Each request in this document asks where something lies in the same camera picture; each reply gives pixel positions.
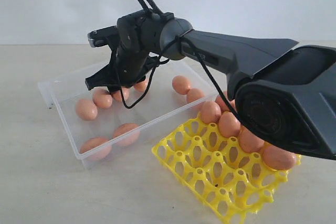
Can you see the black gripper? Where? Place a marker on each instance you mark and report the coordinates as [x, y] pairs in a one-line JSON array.
[[126, 68]]

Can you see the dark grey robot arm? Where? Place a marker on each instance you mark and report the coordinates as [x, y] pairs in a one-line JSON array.
[[283, 93]]

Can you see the clear plastic storage box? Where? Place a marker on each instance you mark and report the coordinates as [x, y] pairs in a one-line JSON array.
[[157, 114]]

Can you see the yellow plastic egg tray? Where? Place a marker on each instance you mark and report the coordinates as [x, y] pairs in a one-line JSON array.
[[219, 173]]

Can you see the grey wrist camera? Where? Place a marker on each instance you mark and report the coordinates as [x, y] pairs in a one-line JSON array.
[[104, 36]]

